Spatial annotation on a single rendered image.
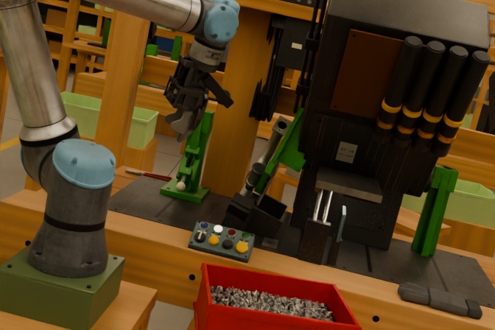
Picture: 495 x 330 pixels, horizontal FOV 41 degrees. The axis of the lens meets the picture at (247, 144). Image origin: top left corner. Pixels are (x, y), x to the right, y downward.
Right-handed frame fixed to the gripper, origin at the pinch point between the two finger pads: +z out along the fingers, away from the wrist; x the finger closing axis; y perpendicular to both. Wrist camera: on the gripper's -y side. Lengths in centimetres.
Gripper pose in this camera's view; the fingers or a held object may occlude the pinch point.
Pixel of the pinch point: (183, 137)
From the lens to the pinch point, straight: 160.2
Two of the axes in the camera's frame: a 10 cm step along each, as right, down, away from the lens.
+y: -8.2, -1.2, -5.5
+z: -3.6, 8.6, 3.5
